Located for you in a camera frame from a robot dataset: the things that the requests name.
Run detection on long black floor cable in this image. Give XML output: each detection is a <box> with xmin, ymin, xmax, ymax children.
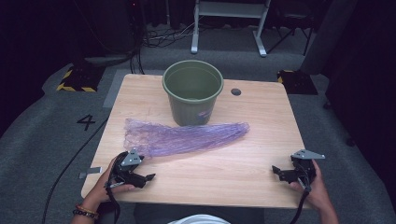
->
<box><xmin>41</xmin><ymin>116</ymin><xmax>110</xmax><ymax>224</ymax></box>

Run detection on tangle of floor cables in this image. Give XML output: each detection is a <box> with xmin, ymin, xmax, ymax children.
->
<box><xmin>142</xmin><ymin>21</ymin><xmax>200</xmax><ymax>49</ymax></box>

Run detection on person's right hand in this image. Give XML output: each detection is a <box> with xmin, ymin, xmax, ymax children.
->
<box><xmin>289</xmin><ymin>160</ymin><xmax>333</xmax><ymax>213</ymax></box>

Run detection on person's white shirt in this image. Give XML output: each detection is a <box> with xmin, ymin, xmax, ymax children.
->
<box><xmin>167</xmin><ymin>213</ymin><xmax>232</xmax><ymax>224</ymax></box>

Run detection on grey metal post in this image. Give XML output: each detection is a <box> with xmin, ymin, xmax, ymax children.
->
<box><xmin>299</xmin><ymin>0</ymin><xmax>359</xmax><ymax>76</ymax></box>

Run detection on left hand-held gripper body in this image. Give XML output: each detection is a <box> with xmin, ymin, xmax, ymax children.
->
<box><xmin>106</xmin><ymin>148</ymin><xmax>145</xmax><ymax>189</ymax></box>

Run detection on dark beaded bracelet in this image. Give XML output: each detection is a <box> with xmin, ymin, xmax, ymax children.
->
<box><xmin>72</xmin><ymin>208</ymin><xmax>99</xmax><ymax>220</ymax></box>

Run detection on brown beaded bracelet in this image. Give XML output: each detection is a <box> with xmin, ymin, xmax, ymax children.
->
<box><xmin>76</xmin><ymin>203</ymin><xmax>100</xmax><ymax>217</ymax></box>

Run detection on grey tape strip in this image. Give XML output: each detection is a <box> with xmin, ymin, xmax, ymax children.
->
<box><xmin>78</xmin><ymin>166</ymin><xmax>104</xmax><ymax>180</ymax></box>

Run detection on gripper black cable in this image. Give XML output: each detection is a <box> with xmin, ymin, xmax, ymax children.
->
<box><xmin>289</xmin><ymin>176</ymin><xmax>313</xmax><ymax>224</ymax></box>
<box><xmin>105</xmin><ymin>178</ymin><xmax>122</xmax><ymax>224</ymax></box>

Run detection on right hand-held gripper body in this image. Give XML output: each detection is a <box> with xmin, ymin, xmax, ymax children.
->
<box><xmin>290</xmin><ymin>148</ymin><xmax>326</xmax><ymax>189</ymax></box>

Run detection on purple plastic bag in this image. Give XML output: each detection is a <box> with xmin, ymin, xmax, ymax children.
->
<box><xmin>123</xmin><ymin>118</ymin><xmax>251</xmax><ymax>158</ymax></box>

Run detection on green plastic bucket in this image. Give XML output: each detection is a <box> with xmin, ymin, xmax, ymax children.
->
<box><xmin>162</xmin><ymin>59</ymin><xmax>225</xmax><ymax>127</ymax></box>

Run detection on black folding stand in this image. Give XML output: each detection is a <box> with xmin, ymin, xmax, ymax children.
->
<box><xmin>266</xmin><ymin>6</ymin><xmax>316</xmax><ymax>57</ymax></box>

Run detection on person's dark trousers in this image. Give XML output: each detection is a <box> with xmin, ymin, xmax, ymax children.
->
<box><xmin>133</xmin><ymin>203</ymin><xmax>266</xmax><ymax>224</ymax></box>

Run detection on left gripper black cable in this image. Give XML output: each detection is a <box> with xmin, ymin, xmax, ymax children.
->
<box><xmin>105</xmin><ymin>178</ymin><xmax>122</xmax><ymax>224</ymax></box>

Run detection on person's left hand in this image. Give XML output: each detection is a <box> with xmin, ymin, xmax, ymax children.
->
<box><xmin>81</xmin><ymin>157</ymin><xmax>136</xmax><ymax>213</ymax></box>

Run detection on white metal desk frame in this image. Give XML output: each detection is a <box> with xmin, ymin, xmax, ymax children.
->
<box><xmin>191</xmin><ymin>0</ymin><xmax>272</xmax><ymax>58</ymax></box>

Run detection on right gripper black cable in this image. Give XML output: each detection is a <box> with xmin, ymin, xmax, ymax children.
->
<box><xmin>289</xmin><ymin>176</ymin><xmax>313</xmax><ymax>224</ymax></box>

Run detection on black yellow striped base plate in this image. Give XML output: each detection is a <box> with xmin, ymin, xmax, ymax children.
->
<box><xmin>276</xmin><ymin>69</ymin><xmax>319</xmax><ymax>95</ymax></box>
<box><xmin>55</xmin><ymin>64</ymin><xmax>106</xmax><ymax>93</ymax></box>

